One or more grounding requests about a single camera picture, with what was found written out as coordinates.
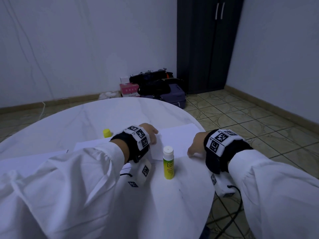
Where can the person's right hand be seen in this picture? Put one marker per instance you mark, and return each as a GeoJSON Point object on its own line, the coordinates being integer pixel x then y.
{"type": "Point", "coordinates": [197, 145]}

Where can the black wristband with markers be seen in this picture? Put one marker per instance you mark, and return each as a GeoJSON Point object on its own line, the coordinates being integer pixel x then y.
{"type": "Point", "coordinates": [132, 141]}
{"type": "Point", "coordinates": [224, 149]}

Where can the single white paper sheet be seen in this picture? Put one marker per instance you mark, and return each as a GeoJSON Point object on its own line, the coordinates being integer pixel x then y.
{"type": "Point", "coordinates": [92, 143]}

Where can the black wardrobe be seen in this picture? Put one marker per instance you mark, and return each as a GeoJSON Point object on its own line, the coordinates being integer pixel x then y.
{"type": "Point", "coordinates": [212, 42]}

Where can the person's left hand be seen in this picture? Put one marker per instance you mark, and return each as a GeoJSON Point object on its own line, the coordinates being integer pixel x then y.
{"type": "Point", "coordinates": [149, 132]}

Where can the person's left forearm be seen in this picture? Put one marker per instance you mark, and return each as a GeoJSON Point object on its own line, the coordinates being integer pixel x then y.
{"type": "Point", "coordinates": [60, 196]}

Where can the pink box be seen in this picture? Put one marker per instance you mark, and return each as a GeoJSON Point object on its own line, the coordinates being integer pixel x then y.
{"type": "Point", "coordinates": [129, 88]}

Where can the yellow glue stick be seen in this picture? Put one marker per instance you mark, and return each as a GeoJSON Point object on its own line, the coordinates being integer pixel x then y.
{"type": "Point", "coordinates": [169, 164]}

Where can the blue suitcase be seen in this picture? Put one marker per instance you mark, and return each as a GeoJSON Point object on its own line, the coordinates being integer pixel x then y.
{"type": "Point", "coordinates": [172, 96]}

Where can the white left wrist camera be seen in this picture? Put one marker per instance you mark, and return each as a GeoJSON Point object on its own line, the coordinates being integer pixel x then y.
{"type": "Point", "coordinates": [140, 172]}

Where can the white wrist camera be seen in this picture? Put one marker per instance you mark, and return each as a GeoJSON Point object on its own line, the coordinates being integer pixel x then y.
{"type": "Point", "coordinates": [140, 172]}
{"type": "Point", "coordinates": [223, 184]}

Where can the black right wristband with markers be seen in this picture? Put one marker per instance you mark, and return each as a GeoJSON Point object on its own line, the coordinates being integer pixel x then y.
{"type": "Point", "coordinates": [224, 149]}

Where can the white item on floor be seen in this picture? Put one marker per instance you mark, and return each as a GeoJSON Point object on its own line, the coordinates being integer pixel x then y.
{"type": "Point", "coordinates": [108, 94]}

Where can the yellow glue stick cap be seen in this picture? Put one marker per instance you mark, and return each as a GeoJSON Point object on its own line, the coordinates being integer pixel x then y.
{"type": "Point", "coordinates": [107, 133]}

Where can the black left wristband with markers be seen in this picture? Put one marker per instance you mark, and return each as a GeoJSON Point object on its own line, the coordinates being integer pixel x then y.
{"type": "Point", "coordinates": [132, 141]}

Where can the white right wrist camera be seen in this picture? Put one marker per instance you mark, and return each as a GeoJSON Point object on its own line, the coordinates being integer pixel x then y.
{"type": "Point", "coordinates": [223, 184]}

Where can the black bag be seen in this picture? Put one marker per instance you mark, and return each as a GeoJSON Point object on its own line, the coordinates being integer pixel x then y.
{"type": "Point", "coordinates": [152, 82]}

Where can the person's right forearm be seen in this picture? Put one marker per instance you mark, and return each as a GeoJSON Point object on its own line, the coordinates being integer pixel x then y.
{"type": "Point", "coordinates": [279, 196]}

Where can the white paper stack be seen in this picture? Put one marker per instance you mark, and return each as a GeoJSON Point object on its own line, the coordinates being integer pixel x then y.
{"type": "Point", "coordinates": [174, 139]}

